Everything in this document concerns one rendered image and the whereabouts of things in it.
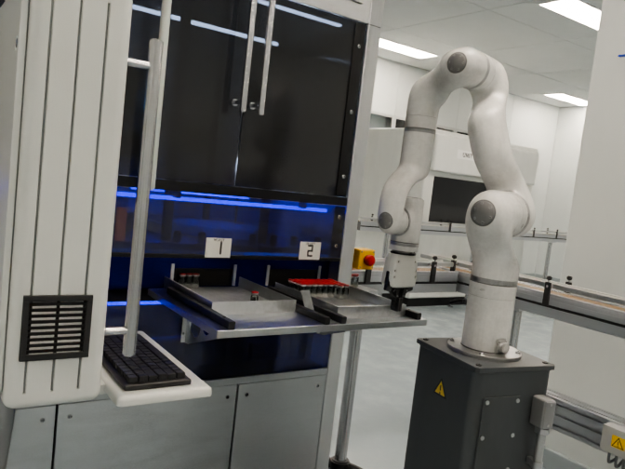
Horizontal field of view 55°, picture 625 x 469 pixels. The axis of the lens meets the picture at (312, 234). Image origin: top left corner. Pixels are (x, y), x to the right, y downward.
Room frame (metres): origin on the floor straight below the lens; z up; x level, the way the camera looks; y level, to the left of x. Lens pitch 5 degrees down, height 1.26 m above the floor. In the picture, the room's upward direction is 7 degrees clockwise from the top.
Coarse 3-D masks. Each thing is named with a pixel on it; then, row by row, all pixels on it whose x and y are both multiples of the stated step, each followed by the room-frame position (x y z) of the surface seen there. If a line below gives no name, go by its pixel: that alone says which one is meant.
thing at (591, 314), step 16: (432, 256) 2.80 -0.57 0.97; (464, 272) 2.65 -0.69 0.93; (464, 288) 2.60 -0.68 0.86; (528, 288) 2.34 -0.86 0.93; (544, 288) 2.27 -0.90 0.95; (560, 288) 2.26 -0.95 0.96; (576, 288) 2.21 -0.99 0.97; (528, 304) 2.33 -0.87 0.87; (544, 304) 2.27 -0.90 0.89; (560, 304) 2.22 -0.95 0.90; (576, 304) 2.17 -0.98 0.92; (592, 304) 2.12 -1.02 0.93; (608, 304) 2.18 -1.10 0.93; (624, 304) 2.06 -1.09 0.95; (560, 320) 2.22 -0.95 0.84; (576, 320) 2.17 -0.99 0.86; (592, 320) 2.12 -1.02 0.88; (608, 320) 2.07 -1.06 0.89; (624, 320) 2.03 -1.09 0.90; (624, 336) 2.02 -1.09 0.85
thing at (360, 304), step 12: (288, 288) 1.87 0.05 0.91; (312, 300) 1.76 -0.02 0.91; (324, 300) 1.90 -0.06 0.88; (336, 300) 1.92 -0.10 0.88; (348, 300) 1.95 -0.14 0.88; (360, 300) 1.97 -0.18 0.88; (372, 300) 1.93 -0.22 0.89; (384, 300) 1.88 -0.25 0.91; (336, 312) 1.66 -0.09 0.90; (348, 312) 1.68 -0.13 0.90; (360, 312) 1.70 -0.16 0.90; (372, 312) 1.73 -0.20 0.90; (384, 312) 1.76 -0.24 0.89; (396, 312) 1.79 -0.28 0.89
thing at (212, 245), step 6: (210, 240) 1.81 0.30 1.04; (216, 240) 1.82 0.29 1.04; (222, 240) 1.83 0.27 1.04; (228, 240) 1.84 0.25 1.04; (210, 246) 1.81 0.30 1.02; (216, 246) 1.82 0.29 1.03; (222, 246) 1.83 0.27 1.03; (228, 246) 1.84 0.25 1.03; (210, 252) 1.81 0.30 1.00; (216, 252) 1.82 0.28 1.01; (222, 252) 1.83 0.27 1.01; (228, 252) 1.84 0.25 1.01
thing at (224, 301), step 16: (176, 288) 1.73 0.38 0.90; (192, 288) 1.84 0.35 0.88; (208, 288) 1.87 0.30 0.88; (224, 288) 1.90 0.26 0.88; (240, 288) 1.93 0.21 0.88; (256, 288) 1.86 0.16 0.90; (208, 304) 1.55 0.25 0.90; (224, 304) 1.56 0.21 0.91; (240, 304) 1.58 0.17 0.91; (256, 304) 1.61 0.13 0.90; (272, 304) 1.64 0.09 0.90; (288, 304) 1.67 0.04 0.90
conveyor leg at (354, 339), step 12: (360, 336) 2.37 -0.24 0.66; (348, 348) 2.37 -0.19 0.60; (348, 360) 2.37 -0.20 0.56; (348, 372) 2.36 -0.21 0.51; (348, 384) 2.36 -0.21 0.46; (348, 396) 2.36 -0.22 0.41; (348, 408) 2.36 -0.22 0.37; (348, 420) 2.36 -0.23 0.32; (348, 432) 2.36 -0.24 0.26; (336, 444) 2.38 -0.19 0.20; (348, 444) 2.38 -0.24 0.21; (336, 456) 2.37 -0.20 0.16
